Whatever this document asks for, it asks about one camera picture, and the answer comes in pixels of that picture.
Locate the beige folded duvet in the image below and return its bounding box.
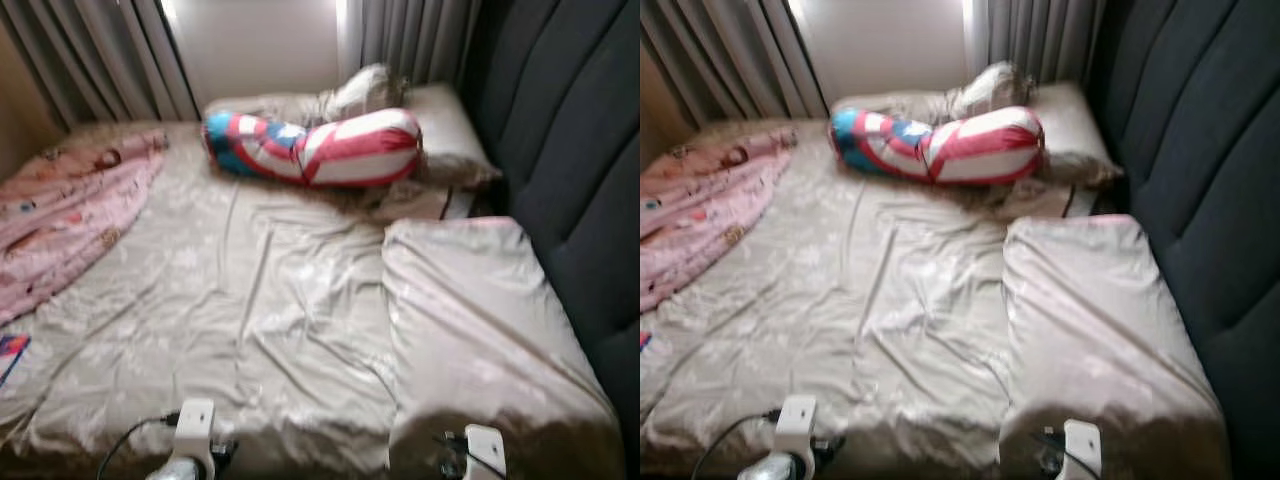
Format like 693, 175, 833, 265
382, 214, 626, 480
1000, 212, 1233, 480

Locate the bed with beige floral sheet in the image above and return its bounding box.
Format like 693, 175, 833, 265
0, 120, 511, 480
640, 118, 1126, 480

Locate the pink cartoon print blanket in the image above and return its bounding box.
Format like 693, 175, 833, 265
640, 126, 799, 313
0, 128, 169, 326

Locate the red white blue bolster pillow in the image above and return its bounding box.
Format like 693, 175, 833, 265
828, 104, 1047, 187
202, 107, 424, 189

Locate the dark upholstered headboard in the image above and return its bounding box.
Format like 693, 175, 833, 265
1085, 0, 1280, 480
462, 0, 640, 480

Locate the white crumpled cloth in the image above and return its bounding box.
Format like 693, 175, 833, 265
322, 63, 406, 123
948, 60, 1036, 121

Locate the grey curtain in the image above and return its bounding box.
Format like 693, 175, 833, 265
972, 0, 1109, 89
640, 0, 829, 126
0, 0, 201, 129
345, 0, 483, 89

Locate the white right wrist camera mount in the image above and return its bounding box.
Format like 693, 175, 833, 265
462, 424, 509, 480
1060, 419, 1103, 480

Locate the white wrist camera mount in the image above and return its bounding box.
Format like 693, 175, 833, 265
171, 397, 217, 479
462, 424, 509, 480
775, 394, 819, 471
1060, 419, 1103, 480

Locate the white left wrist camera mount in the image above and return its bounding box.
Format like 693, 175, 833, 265
171, 397, 217, 479
775, 394, 819, 471

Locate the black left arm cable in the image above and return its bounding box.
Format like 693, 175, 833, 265
690, 408, 783, 480
96, 412, 183, 480

